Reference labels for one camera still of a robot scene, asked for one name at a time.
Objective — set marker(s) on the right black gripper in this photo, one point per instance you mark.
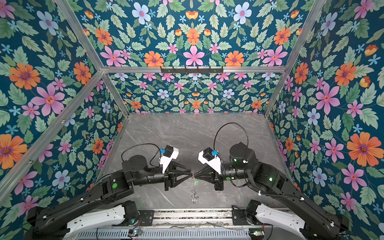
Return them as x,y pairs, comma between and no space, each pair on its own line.
217,181

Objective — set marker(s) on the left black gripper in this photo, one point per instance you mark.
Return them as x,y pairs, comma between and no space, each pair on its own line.
170,175

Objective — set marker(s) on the keyring with coloured keys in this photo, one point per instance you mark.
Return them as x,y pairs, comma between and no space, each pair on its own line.
194,195

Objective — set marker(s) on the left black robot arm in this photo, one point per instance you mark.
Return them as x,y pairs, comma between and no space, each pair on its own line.
100,206

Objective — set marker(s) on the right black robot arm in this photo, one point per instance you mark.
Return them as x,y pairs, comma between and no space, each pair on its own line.
306,220

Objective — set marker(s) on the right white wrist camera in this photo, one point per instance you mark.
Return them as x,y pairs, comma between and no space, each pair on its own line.
211,158

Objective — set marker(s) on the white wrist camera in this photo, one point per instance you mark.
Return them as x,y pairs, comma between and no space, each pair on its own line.
168,154
211,158

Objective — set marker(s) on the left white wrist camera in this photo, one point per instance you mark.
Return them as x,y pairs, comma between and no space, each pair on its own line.
168,154

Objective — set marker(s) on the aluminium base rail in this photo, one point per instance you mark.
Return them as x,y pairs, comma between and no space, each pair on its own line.
192,217

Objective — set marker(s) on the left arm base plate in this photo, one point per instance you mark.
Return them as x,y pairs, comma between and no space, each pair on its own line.
141,217

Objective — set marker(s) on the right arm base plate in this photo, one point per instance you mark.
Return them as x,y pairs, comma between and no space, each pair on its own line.
246,216

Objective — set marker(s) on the black hook rail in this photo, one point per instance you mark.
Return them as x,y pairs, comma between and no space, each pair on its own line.
191,70

